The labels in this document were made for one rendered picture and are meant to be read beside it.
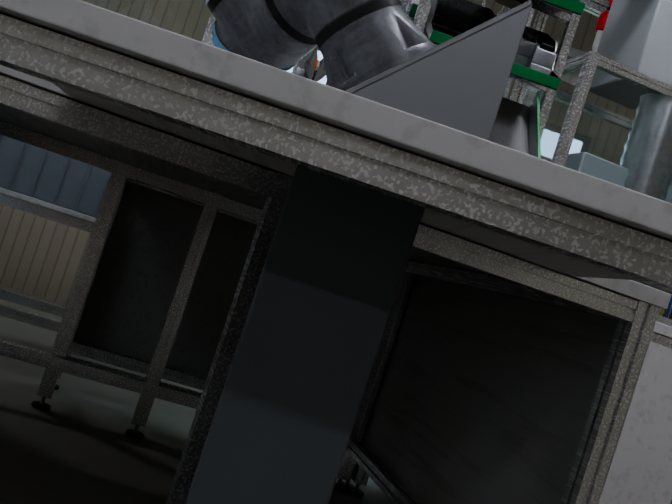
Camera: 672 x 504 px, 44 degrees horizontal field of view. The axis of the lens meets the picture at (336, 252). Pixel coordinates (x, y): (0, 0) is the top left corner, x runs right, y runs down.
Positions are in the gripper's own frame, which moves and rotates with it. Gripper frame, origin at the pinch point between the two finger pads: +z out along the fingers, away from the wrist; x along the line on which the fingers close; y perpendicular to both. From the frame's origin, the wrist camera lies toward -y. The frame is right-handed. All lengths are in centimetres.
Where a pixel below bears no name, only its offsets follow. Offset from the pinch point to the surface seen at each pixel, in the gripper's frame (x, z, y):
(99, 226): -30, 40, -135
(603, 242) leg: 22, 20, 68
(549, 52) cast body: 45, -24, -12
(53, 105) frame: -37.6, 19.7, 2.6
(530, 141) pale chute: 51, -8, -20
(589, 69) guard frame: 88, -49, -79
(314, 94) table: -9, 16, 65
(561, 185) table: 15, 17, 69
